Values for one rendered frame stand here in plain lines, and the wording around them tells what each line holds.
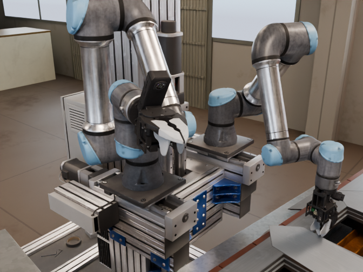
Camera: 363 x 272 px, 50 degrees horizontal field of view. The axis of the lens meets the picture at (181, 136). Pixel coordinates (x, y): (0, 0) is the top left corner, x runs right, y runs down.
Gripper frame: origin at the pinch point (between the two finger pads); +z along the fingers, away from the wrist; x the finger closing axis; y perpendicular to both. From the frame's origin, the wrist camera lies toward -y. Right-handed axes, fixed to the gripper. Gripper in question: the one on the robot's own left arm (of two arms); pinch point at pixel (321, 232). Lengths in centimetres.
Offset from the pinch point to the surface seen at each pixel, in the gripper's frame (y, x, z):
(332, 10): -271, -149, -56
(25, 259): 92, -33, -19
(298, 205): -31.3, -27.6, 14.4
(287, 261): 19.8, -1.0, 2.3
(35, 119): -71, -441, 87
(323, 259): 11.8, 7.4, 0.7
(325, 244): 4.1, 3.7, 0.7
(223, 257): 18.9, -29.6, 18.2
